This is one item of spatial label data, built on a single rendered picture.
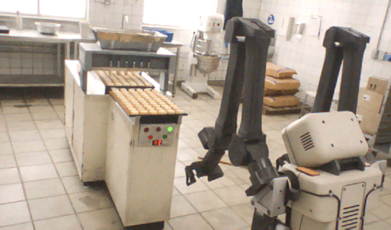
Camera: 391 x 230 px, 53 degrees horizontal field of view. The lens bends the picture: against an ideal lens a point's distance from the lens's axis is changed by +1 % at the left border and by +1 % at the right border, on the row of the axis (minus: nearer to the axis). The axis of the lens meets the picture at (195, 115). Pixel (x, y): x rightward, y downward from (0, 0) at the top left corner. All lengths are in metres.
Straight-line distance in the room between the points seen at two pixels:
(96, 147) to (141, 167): 0.73
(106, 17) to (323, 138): 5.59
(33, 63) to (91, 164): 3.30
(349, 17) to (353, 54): 4.96
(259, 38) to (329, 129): 0.33
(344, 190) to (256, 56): 0.46
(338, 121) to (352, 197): 0.23
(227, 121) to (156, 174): 1.50
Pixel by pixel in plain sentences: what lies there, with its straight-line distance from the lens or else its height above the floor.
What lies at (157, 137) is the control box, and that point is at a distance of 2.55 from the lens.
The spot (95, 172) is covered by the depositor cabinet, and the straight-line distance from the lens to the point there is 3.37.
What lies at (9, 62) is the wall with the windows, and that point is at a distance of 6.34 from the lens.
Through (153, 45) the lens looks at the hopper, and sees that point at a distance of 3.20.
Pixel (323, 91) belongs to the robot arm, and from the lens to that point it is 1.53.
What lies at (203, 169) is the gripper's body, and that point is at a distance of 1.41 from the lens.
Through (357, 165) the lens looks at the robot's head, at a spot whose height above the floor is 1.25.
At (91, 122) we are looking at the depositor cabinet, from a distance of 3.18.
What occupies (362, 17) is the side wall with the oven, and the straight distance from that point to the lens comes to 6.26.
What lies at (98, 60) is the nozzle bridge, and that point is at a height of 1.09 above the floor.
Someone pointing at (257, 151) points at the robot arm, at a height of 1.26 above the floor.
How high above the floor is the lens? 1.69
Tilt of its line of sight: 18 degrees down
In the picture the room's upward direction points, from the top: 7 degrees clockwise
